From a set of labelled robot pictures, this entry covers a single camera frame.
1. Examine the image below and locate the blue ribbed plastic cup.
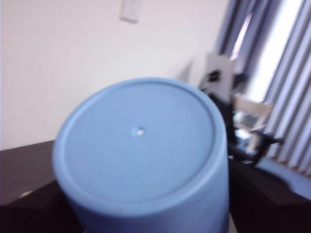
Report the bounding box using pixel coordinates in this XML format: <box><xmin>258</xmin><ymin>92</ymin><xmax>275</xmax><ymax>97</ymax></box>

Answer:
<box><xmin>52</xmin><ymin>77</ymin><xmax>231</xmax><ymax>233</ymax></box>

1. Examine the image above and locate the grey-blue pleated curtain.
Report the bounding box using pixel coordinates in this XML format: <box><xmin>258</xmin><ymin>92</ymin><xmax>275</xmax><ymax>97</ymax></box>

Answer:
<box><xmin>215</xmin><ymin>0</ymin><xmax>311</xmax><ymax>176</ymax></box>

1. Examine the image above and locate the white wall socket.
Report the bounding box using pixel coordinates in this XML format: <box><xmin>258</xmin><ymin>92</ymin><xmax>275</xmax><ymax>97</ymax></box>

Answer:
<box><xmin>119</xmin><ymin>0</ymin><xmax>140</xmax><ymax>24</ymax></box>

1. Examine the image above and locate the tan cardboard box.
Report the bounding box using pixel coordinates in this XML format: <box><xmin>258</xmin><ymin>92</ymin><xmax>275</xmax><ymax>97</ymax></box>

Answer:
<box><xmin>232</xmin><ymin>94</ymin><xmax>274</xmax><ymax>154</ymax></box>

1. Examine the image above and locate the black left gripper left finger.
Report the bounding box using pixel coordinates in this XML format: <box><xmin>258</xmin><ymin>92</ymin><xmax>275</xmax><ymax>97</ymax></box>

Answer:
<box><xmin>0</xmin><ymin>181</ymin><xmax>85</xmax><ymax>233</ymax></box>

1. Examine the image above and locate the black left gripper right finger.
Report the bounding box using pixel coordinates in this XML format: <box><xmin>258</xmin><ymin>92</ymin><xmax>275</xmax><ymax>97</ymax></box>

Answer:
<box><xmin>228</xmin><ymin>164</ymin><xmax>311</xmax><ymax>233</ymax></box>

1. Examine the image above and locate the pale grey camera box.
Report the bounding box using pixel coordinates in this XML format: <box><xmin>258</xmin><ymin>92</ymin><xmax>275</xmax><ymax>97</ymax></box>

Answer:
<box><xmin>201</xmin><ymin>51</ymin><xmax>235</xmax><ymax>103</ymax></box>

